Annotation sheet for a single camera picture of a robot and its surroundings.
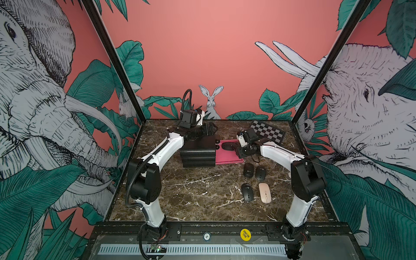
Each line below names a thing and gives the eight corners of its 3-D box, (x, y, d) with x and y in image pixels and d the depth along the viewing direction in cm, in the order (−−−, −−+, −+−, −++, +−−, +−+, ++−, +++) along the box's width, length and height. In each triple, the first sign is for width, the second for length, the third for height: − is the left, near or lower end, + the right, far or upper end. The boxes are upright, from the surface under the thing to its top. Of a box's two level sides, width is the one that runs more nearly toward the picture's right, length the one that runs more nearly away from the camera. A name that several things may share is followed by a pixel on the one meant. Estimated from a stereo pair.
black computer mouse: (242, 202, 85) (243, 200, 83) (240, 184, 91) (241, 183, 89) (253, 202, 85) (254, 200, 83) (251, 185, 91) (252, 183, 89)
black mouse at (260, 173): (256, 180, 93) (257, 178, 91) (254, 168, 98) (255, 165, 96) (267, 180, 93) (268, 178, 91) (264, 168, 98) (265, 166, 96)
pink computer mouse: (262, 203, 85) (263, 202, 83) (258, 184, 92) (259, 182, 90) (271, 203, 85) (272, 202, 83) (267, 184, 92) (268, 182, 90)
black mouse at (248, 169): (244, 177, 94) (245, 176, 92) (242, 164, 100) (243, 162, 98) (254, 177, 94) (255, 176, 92) (252, 164, 100) (252, 162, 98)
